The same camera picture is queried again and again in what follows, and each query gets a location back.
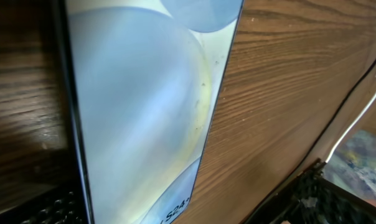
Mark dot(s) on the Samsung Galaxy smartphone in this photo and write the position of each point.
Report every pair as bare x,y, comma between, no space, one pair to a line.
142,78

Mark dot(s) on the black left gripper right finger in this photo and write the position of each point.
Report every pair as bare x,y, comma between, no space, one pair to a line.
310,198

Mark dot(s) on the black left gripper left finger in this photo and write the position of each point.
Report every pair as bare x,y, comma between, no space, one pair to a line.
61,205

